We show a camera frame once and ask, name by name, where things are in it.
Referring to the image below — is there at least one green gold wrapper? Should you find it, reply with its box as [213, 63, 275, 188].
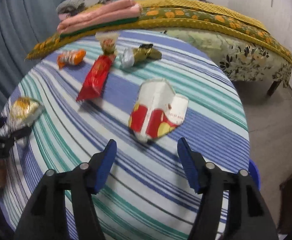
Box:
[120, 43, 162, 69]

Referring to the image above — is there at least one blue plastic waste basket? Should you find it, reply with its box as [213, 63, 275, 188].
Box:
[248, 159, 261, 190]

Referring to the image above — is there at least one gold silver snack bag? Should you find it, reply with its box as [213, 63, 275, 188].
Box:
[7, 96, 44, 132]

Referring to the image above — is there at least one long red snack wrapper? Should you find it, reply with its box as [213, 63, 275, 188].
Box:
[76, 54, 116, 101]

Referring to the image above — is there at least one blue-grey curtain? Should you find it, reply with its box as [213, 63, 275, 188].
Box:
[0, 0, 62, 113]

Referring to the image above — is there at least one striped blue green tablecloth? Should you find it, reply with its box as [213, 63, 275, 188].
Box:
[0, 30, 250, 239]

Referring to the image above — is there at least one orange white snack wrapper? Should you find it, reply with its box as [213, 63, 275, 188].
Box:
[57, 49, 86, 69]

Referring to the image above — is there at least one pile of clothes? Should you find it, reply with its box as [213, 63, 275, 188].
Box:
[56, 0, 85, 21]

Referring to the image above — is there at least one bed with floral sheet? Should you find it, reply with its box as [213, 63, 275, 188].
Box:
[24, 0, 292, 97]

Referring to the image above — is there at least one mustard yellow blanket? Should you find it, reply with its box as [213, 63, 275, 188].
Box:
[26, 0, 292, 65]

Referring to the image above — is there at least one red white paper box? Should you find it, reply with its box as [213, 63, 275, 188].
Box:
[129, 78, 189, 142]

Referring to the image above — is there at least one folded pink blanket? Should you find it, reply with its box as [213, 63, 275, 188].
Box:
[57, 0, 142, 34]

